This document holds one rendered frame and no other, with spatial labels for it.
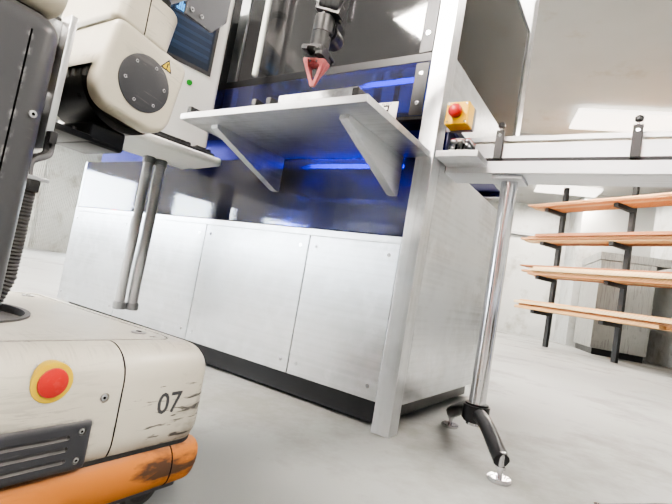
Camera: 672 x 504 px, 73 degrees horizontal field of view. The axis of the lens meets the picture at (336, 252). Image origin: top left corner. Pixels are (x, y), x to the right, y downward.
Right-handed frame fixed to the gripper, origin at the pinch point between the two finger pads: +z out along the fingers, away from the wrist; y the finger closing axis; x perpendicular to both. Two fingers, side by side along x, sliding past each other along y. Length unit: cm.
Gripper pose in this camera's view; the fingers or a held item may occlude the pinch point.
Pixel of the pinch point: (312, 83)
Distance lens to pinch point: 139.7
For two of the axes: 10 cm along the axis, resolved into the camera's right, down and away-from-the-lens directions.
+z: -1.9, 9.8, -0.2
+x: -9.3, -1.7, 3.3
